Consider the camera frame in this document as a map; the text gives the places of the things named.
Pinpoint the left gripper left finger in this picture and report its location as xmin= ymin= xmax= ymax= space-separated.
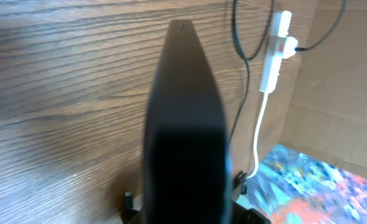
xmin=121 ymin=192 xmax=142 ymax=224

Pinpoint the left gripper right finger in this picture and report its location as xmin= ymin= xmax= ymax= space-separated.
xmin=231 ymin=171 xmax=271 ymax=224

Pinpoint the Galaxy smartphone blue screen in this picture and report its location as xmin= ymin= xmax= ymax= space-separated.
xmin=143 ymin=19 xmax=232 ymax=223

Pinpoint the black charger cable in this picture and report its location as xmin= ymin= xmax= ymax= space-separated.
xmin=226 ymin=0 xmax=349 ymax=150

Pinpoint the white charger plug adapter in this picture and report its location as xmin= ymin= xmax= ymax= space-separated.
xmin=268 ymin=35 xmax=299 ymax=59

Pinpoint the colourful patterned mat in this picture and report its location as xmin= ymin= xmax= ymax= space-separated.
xmin=237 ymin=145 xmax=367 ymax=223

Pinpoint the white power strip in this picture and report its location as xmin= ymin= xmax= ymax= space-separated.
xmin=259 ymin=11 xmax=292 ymax=94

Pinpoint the white power strip cord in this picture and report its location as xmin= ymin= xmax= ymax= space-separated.
xmin=245 ymin=91 xmax=270 ymax=180

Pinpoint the cardboard box wall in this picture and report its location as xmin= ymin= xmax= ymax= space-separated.
xmin=281 ymin=0 xmax=367 ymax=178

